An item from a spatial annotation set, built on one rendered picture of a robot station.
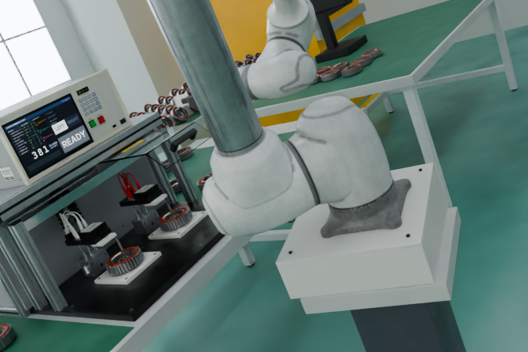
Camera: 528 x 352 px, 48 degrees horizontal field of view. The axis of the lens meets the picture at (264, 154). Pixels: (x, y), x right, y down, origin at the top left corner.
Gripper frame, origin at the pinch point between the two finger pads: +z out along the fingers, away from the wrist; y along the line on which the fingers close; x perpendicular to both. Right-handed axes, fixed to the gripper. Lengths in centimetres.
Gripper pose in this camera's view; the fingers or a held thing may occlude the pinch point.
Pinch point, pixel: (185, 99)
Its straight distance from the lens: 164.9
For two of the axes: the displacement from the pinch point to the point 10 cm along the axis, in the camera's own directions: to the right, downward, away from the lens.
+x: -3.6, -8.9, -2.8
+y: 5.1, -4.4, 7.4
